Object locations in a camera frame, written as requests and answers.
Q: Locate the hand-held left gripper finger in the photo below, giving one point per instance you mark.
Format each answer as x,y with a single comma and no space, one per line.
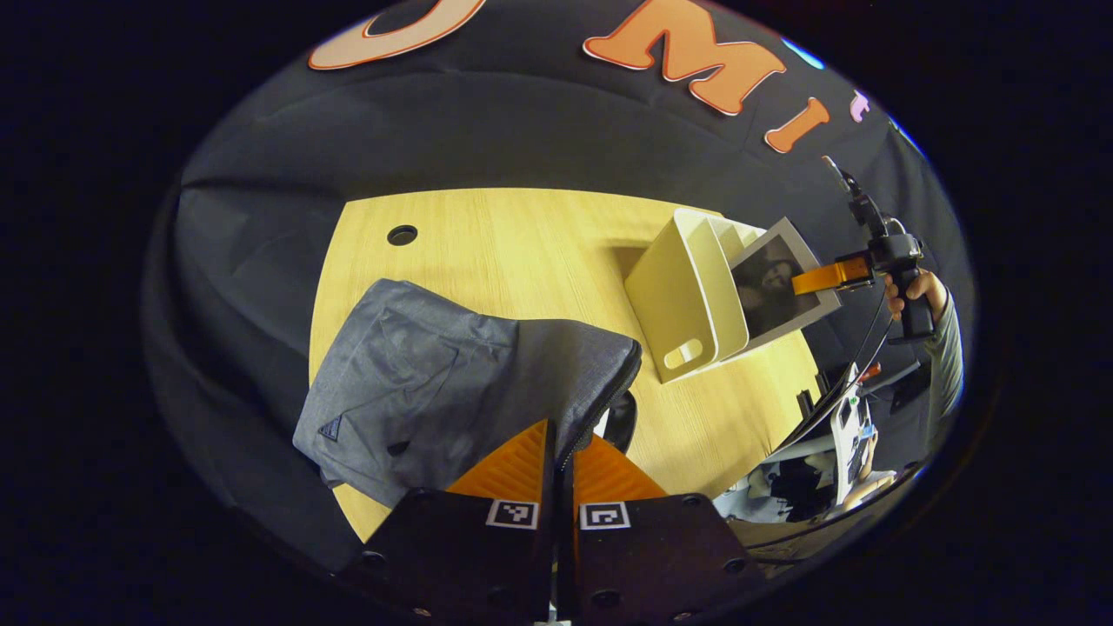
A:
567,539
548,539

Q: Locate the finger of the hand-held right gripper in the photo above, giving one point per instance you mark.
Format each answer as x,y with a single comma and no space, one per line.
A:
835,276

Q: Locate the dark picture cover book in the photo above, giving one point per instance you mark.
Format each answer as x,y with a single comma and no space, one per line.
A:
774,287

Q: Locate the cream plastic bookshelf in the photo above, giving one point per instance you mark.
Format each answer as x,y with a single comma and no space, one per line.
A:
687,296

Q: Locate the grey schoolbag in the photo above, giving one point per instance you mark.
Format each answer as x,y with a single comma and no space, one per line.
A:
417,365

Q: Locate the white office desk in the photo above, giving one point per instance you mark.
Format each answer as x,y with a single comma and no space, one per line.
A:
850,426

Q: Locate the person's brown trousers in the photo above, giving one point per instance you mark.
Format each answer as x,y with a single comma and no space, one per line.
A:
783,539

